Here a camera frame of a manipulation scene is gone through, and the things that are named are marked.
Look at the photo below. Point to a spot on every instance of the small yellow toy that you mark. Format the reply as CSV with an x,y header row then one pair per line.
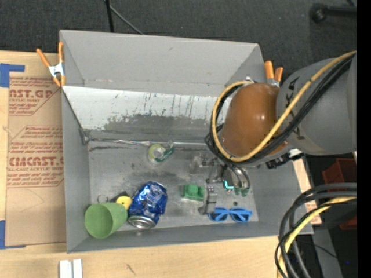
x,y
124,201

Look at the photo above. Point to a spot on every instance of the green toy building block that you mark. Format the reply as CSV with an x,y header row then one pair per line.
x,y
191,191

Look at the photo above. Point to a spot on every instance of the grey metal bin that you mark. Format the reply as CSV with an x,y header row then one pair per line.
x,y
121,161

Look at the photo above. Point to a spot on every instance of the crushed blue drinks can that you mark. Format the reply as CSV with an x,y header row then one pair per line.
x,y
149,198

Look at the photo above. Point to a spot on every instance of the black cylinder on white bracket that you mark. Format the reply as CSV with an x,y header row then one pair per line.
x,y
276,162

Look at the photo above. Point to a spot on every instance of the green plastic cup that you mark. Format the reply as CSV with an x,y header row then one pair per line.
x,y
101,220

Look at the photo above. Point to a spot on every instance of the blue sunglasses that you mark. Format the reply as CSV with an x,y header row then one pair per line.
x,y
223,214

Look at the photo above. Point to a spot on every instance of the brown cardboard board, red print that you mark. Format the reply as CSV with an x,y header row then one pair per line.
x,y
34,207

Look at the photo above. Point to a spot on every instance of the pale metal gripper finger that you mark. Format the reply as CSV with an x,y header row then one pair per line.
x,y
200,162
211,198

